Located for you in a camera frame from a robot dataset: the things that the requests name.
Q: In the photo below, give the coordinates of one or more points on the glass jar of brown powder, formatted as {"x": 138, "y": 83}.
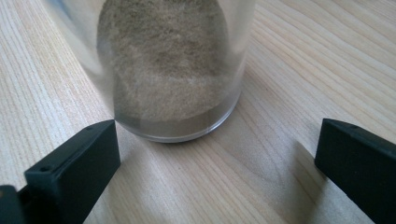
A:
{"x": 174, "y": 77}

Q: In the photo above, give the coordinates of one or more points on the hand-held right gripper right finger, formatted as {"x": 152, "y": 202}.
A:
{"x": 358, "y": 155}

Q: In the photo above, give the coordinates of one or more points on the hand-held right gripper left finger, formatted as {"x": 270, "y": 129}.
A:
{"x": 77, "y": 161}

